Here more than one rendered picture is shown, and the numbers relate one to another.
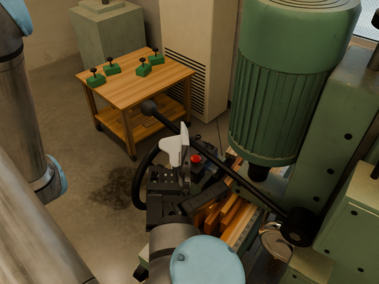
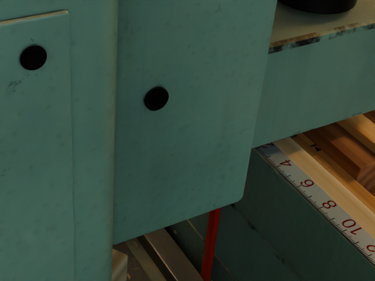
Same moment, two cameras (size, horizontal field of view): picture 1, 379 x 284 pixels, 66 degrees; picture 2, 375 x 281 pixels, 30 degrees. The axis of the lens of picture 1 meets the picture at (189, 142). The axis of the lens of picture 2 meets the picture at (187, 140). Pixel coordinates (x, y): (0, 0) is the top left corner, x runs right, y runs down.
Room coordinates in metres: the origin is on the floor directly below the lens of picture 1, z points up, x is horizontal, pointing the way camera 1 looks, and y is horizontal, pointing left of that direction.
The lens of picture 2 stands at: (0.55, -0.56, 1.21)
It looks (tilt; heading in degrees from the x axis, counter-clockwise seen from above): 37 degrees down; 111
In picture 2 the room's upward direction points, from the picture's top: 6 degrees clockwise
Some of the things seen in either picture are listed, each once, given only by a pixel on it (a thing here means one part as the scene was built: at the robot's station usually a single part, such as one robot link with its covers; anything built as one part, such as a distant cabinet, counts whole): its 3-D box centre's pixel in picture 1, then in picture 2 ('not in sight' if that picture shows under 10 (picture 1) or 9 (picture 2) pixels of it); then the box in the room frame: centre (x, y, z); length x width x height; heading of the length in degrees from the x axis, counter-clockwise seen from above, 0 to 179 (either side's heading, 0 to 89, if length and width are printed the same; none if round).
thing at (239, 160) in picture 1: (220, 189); not in sight; (0.51, -0.09, 0.93); 0.25 x 0.01 x 0.07; 145
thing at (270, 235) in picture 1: (285, 243); not in sight; (0.30, -0.21, 1.02); 0.12 x 0.03 x 0.12; 55
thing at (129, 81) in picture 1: (139, 97); not in sight; (1.86, 0.39, 0.32); 0.66 x 0.57 x 0.64; 134
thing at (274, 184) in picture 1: (261, 189); (272, 68); (0.47, -0.19, 0.99); 0.14 x 0.07 x 0.09; 55
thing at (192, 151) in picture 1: (194, 156); not in sight; (0.59, -0.01, 0.99); 0.13 x 0.11 x 0.06; 145
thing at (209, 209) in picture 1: (223, 193); not in sight; (0.50, -0.10, 0.94); 0.17 x 0.02 x 0.07; 145
